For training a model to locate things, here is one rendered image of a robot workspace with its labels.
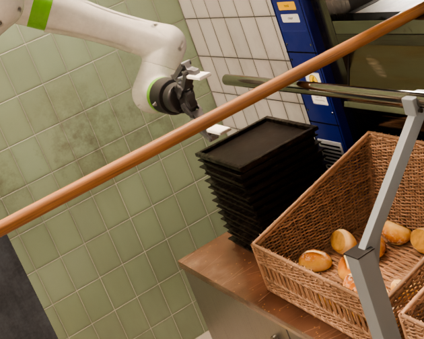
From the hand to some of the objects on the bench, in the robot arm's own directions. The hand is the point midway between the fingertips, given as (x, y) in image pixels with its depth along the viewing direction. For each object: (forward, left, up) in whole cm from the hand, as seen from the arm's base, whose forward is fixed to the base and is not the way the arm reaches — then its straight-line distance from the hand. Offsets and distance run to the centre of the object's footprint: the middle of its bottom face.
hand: (213, 103), depth 179 cm
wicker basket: (+7, +29, -62) cm, 69 cm away
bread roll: (-2, +42, -61) cm, 74 cm away
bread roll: (+8, +39, -61) cm, 73 cm away
